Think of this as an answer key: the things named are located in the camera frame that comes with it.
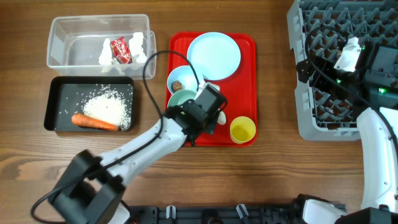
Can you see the brown mushroom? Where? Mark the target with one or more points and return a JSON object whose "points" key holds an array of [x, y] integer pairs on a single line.
{"points": [[177, 85]]}

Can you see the white tissue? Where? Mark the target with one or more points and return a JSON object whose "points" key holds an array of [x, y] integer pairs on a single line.
{"points": [[135, 45]]}

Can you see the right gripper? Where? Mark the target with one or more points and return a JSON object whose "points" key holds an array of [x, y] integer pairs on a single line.
{"points": [[308, 72]]}

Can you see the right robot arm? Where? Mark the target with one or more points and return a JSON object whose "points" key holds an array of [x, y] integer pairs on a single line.
{"points": [[363, 72]]}

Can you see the light blue bowl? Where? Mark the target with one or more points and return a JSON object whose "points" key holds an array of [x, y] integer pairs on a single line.
{"points": [[185, 75]]}

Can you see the white rice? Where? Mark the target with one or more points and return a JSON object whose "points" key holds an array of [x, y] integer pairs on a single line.
{"points": [[111, 103]]}

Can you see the green bowl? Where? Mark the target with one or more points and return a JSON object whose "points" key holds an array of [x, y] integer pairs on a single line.
{"points": [[180, 97]]}

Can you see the grey dishwasher rack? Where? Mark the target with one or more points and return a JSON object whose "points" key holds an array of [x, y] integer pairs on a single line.
{"points": [[321, 115]]}

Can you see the clear plastic bin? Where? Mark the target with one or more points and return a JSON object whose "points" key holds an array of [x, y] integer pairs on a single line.
{"points": [[75, 44]]}

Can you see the white plastic spoon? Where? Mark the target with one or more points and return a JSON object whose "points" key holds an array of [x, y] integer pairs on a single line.
{"points": [[222, 117]]}

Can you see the yellow cup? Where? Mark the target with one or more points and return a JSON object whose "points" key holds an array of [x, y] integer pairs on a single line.
{"points": [[242, 129]]}

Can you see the orange carrot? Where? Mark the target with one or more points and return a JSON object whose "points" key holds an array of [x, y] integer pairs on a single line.
{"points": [[85, 121]]}

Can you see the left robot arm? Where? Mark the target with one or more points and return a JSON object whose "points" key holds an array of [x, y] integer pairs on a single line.
{"points": [[92, 187]]}

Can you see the red serving tray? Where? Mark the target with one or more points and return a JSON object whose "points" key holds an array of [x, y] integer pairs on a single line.
{"points": [[240, 88]]}

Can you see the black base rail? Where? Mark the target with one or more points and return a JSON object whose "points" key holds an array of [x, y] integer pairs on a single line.
{"points": [[240, 214]]}

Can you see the black plastic tray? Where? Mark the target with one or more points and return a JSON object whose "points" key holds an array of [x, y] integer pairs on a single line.
{"points": [[54, 93]]}

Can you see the red snack wrapper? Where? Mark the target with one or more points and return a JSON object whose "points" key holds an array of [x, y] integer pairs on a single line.
{"points": [[121, 51]]}

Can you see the light blue plate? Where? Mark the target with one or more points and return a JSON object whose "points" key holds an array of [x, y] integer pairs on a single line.
{"points": [[215, 55]]}

